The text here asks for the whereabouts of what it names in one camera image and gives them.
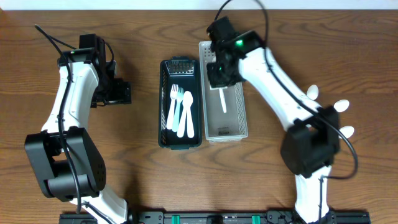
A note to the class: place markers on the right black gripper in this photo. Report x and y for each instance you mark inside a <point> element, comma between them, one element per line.
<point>214,81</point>

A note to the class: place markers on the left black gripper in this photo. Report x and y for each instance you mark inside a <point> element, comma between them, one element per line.
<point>121,92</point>

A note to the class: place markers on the white spoon of four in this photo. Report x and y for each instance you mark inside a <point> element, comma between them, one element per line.
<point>222,99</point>
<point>347,131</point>
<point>313,92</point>
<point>341,105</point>

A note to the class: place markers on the white plastic spoon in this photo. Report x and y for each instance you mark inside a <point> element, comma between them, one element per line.
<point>187,102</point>

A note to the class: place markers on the white plastic fork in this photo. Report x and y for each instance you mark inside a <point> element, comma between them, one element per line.
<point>181,127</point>
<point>173,97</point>

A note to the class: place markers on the pale green plastic fork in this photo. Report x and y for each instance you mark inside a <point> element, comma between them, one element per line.
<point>177,109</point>

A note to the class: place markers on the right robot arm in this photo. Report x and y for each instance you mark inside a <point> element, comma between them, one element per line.
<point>311,131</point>

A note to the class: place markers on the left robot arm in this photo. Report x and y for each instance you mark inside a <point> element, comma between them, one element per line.
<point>67,164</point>

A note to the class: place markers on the dark green plastic basket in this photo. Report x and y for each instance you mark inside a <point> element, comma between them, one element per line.
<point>185,73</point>

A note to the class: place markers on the clear plastic basket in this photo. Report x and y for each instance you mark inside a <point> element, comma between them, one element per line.
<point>219,126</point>

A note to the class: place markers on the black mounting rail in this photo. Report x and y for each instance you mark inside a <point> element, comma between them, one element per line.
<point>269,217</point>

